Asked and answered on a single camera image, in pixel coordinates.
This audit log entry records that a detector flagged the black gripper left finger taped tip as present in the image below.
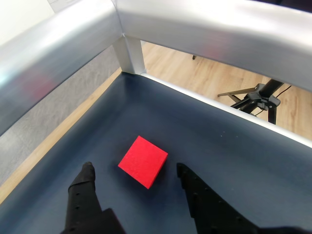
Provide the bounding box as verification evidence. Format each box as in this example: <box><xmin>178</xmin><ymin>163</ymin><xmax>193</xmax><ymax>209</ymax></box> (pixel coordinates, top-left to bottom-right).
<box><xmin>60</xmin><ymin>161</ymin><xmax>128</xmax><ymax>234</ymax></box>

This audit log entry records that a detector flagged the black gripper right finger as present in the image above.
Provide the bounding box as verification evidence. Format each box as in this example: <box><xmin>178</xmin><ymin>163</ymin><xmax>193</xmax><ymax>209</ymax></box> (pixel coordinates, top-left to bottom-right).
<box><xmin>176</xmin><ymin>162</ymin><xmax>312</xmax><ymax>234</ymax></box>

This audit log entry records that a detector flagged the red cube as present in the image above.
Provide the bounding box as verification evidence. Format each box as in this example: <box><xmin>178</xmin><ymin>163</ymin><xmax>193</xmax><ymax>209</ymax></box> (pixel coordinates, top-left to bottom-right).
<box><xmin>117</xmin><ymin>135</ymin><xmax>169</xmax><ymax>190</ymax></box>

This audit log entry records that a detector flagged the dark blue table mat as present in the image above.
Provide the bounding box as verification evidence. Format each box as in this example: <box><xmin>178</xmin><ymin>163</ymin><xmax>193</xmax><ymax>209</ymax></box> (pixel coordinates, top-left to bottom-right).
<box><xmin>0</xmin><ymin>71</ymin><xmax>312</xmax><ymax>234</ymax></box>

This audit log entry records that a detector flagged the black tripod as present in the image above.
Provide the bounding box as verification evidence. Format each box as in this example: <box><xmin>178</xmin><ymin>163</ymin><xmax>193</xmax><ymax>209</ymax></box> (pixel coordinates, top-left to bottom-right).
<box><xmin>217</xmin><ymin>78</ymin><xmax>292</xmax><ymax>125</ymax></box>

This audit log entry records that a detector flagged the aluminium frame rail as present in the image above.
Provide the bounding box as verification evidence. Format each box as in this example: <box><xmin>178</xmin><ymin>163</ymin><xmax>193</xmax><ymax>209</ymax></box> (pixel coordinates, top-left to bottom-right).
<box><xmin>0</xmin><ymin>0</ymin><xmax>312</xmax><ymax>149</ymax></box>

